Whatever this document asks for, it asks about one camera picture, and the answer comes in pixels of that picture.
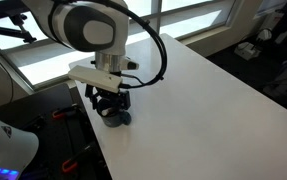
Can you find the dark teal cup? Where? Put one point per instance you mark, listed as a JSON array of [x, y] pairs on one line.
[[116, 120]]

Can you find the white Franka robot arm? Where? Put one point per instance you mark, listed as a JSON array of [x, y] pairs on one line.
[[83, 26]]

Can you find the black flat panel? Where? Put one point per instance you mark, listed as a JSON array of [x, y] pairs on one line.
[[3, 11]]

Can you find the white and red marker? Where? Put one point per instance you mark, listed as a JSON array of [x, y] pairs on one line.
[[108, 111]]

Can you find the grey window frame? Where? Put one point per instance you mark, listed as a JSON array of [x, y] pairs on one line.
[[33, 55]]

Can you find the black perforated breadboard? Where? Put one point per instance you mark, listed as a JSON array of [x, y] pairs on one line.
[[53, 133]]

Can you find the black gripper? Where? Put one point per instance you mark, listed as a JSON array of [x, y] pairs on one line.
[[111, 96]]

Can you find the white floor device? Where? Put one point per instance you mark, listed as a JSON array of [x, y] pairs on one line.
[[248, 50]]

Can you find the grey office chair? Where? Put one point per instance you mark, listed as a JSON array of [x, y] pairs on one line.
[[284, 78]]

